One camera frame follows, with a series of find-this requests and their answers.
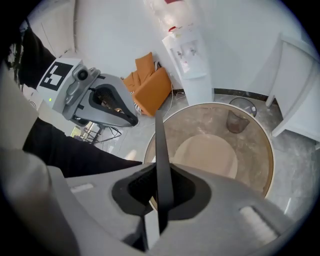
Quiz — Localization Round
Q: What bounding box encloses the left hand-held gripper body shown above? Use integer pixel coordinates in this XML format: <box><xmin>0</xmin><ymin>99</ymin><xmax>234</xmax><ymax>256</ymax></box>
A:
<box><xmin>36</xmin><ymin>57</ymin><xmax>139</xmax><ymax>128</ymax></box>

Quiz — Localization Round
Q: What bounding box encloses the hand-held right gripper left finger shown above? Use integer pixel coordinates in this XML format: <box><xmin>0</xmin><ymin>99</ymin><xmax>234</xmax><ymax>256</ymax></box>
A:
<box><xmin>154</xmin><ymin>111</ymin><xmax>166</xmax><ymax>236</ymax></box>

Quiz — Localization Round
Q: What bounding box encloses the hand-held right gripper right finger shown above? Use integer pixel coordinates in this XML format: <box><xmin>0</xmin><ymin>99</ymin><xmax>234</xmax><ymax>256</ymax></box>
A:
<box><xmin>159</xmin><ymin>111</ymin><xmax>175</xmax><ymax>233</ymax></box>

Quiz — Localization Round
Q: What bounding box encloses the person's left forearm black sleeve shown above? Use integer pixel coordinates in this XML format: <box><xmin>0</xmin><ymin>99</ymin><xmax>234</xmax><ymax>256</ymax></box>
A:
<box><xmin>19</xmin><ymin>24</ymin><xmax>58</xmax><ymax>89</ymax></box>

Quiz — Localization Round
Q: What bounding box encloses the black white striped cushion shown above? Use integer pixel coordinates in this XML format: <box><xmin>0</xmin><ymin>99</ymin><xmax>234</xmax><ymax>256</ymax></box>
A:
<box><xmin>133</xmin><ymin>99</ymin><xmax>143</xmax><ymax>116</ymax></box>

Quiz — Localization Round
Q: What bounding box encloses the orange armchair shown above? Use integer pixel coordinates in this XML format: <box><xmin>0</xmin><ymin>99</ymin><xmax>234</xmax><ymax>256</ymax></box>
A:
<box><xmin>122</xmin><ymin>51</ymin><xmax>173</xmax><ymax>117</ymax></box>

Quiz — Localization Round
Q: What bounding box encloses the person's black trouser leg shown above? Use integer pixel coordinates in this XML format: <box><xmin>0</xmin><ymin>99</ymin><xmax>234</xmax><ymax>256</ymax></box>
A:
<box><xmin>22</xmin><ymin>116</ymin><xmax>143</xmax><ymax>179</ymax></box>

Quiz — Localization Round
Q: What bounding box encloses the round brown glass table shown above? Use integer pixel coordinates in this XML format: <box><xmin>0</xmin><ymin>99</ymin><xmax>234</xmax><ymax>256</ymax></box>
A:
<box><xmin>143</xmin><ymin>102</ymin><xmax>275</xmax><ymax>199</ymax></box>

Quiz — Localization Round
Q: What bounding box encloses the white water dispenser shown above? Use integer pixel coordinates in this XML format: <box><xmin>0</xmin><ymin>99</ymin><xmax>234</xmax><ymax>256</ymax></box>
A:
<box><xmin>161</xmin><ymin>31</ymin><xmax>215</xmax><ymax>106</ymax></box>

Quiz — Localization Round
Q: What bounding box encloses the black metal wire rack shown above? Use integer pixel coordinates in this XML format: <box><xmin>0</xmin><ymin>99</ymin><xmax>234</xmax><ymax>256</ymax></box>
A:
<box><xmin>82</xmin><ymin>121</ymin><xmax>122</xmax><ymax>145</ymax></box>

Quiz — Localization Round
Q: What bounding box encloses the white cable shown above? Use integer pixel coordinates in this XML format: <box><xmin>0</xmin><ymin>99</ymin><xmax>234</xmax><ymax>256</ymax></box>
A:
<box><xmin>157</xmin><ymin>82</ymin><xmax>186</xmax><ymax>112</ymax></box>

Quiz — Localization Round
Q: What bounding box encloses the black wire mesh bin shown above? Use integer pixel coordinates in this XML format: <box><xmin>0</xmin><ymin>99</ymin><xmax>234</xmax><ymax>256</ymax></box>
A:
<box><xmin>226</xmin><ymin>96</ymin><xmax>258</xmax><ymax>134</ymax></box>

